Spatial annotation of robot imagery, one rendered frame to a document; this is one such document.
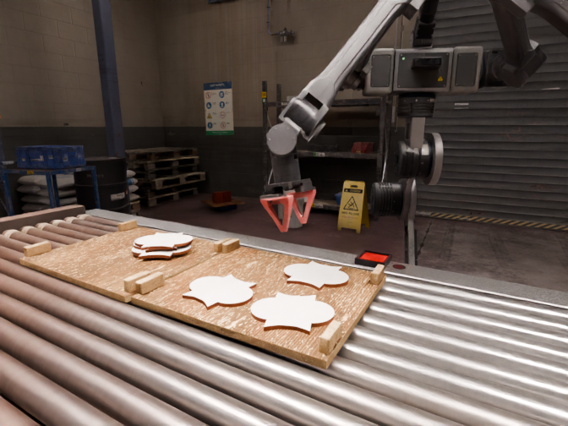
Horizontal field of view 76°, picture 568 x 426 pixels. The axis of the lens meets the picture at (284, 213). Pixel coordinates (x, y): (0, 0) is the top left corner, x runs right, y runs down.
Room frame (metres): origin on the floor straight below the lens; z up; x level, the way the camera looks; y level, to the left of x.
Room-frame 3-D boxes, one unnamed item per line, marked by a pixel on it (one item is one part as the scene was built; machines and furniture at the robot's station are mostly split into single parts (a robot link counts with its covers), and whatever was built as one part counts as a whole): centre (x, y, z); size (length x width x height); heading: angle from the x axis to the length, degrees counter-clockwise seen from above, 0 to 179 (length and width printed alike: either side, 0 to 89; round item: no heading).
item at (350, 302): (0.70, 0.03, 0.93); 0.41 x 0.35 x 0.02; 61
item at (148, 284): (0.68, 0.27, 0.95); 0.06 x 0.02 x 0.03; 151
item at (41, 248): (0.88, 0.64, 0.95); 0.06 x 0.02 x 0.03; 150
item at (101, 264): (0.90, 0.40, 0.93); 0.41 x 0.35 x 0.02; 60
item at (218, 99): (6.61, 1.16, 1.55); 0.61 x 0.02 x 0.91; 63
